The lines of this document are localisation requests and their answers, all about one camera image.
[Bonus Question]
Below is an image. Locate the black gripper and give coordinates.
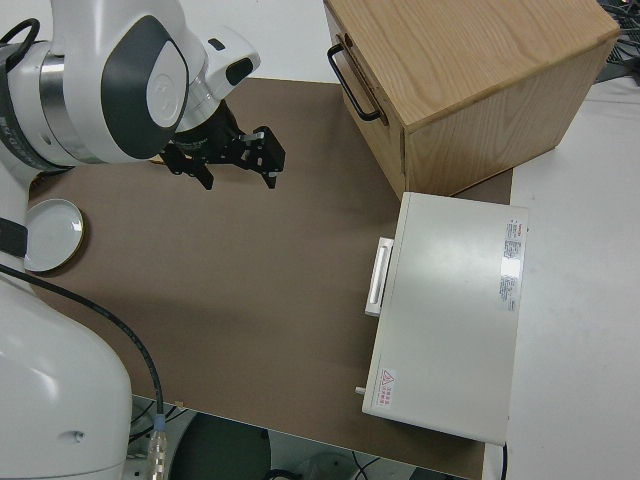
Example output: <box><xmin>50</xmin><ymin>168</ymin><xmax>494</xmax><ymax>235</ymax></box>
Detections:
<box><xmin>162</xmin><ymin>102</ymin><xmax>287</xmax><ymax>191</ymax></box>

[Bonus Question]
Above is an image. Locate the dark cable bundle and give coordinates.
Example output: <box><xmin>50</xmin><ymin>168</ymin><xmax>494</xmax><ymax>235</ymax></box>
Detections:
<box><xmin>597</xmin><ymin>0</ymin><xmax>640</xmax><ymax>84</ymax></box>

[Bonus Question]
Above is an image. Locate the brown table mat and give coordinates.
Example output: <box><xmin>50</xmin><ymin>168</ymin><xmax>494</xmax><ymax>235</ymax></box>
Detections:
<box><xmin>19</xmin><ymin>77</ymin><xmax>516</xmax><ymax>480</ymax></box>

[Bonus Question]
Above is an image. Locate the gray round plate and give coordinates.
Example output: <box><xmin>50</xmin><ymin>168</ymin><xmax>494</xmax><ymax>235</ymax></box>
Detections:
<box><xmin>23</xmin><ymin>198</ymin><xmax>91</xmax><ymax>274</ymax></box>

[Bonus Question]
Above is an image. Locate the black drawer handle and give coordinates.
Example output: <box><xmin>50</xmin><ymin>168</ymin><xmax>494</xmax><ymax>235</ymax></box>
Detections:
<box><xmin>327</xmin><ymin>43</ymin><xmax>382</xmax><ymax>122</ymax></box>

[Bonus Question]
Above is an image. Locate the light wooden drawer cabinet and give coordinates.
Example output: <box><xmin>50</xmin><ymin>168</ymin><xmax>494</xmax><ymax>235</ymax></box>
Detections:
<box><xmin>323</xmin><ymin>0</ymin><xmax>622</xmax><ymax>199</ymax></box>

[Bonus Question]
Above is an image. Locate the white toaster oven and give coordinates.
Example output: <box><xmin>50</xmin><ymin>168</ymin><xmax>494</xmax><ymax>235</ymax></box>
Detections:
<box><xmin>360</xmin><ymin>191</ymin><xmax>530</xmax><ymax>446</ymax></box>

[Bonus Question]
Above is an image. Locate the dark round stand base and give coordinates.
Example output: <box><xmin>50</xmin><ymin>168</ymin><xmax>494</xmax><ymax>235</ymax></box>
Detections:
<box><xmin>172</xmin><ymin>412</ymin><xmax>272</xmax><ymax>480</ymax></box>

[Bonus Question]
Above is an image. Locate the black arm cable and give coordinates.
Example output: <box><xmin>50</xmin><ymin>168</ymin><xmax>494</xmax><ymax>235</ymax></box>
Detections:
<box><xmin>0</xmin><ymin>17</ymin><xmax>170</xmax><ymax>480</ymax></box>

